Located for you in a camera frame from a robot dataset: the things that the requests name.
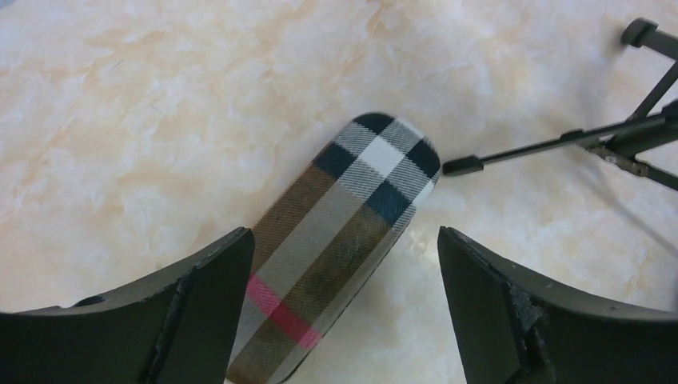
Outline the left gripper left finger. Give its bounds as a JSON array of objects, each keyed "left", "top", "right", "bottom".
[{"left": 1, "top": 228, "right": 254, "bottom": 383}]

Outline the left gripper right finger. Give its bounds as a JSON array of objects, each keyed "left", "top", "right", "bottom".
[{"left": 437, "top": 227, "right": 677, "bottom": 383}]

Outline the plaid glasses case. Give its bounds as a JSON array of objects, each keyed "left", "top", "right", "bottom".
[{"left": 226, "top": 112, "right": 441, "bottom": 383}]

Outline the black microphone on tripod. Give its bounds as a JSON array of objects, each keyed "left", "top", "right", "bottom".
[{"left": 442, "top": 18, "right": 677, "bottom": 190}]

